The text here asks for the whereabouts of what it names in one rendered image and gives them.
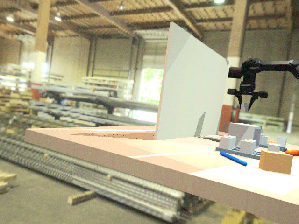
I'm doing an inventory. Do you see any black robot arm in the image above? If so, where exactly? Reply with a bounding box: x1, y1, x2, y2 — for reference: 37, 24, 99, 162
228, 58, 299, 92

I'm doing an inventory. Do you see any tan rectangular block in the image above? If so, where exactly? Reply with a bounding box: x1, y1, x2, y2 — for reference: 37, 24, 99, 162
259, 150, 293, 175

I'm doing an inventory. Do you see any orange-handled screwdriver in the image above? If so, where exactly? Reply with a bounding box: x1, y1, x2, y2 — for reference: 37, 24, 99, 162
285, 150, 299, 155

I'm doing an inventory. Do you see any white flat panel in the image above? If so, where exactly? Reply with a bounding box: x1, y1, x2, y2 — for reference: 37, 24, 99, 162
154, 22, 229, 140

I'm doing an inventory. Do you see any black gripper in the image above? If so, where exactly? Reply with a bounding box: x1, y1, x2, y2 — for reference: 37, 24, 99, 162
227, 79, 268, 111

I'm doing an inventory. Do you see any blue rod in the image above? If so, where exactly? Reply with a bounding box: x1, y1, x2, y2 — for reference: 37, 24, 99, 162
220, 151, 247, 166

